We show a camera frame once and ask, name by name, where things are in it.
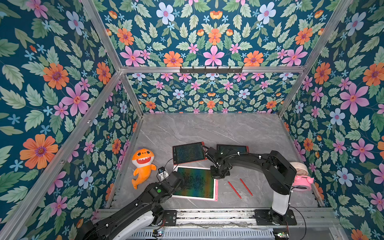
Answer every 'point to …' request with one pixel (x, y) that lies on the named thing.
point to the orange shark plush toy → (143, 159)
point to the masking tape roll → (301, 169)
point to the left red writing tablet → (188, 153)
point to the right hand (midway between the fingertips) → (216, 175)
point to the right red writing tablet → (241, 149)
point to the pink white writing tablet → (197, 183)
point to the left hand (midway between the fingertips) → (179, 184)
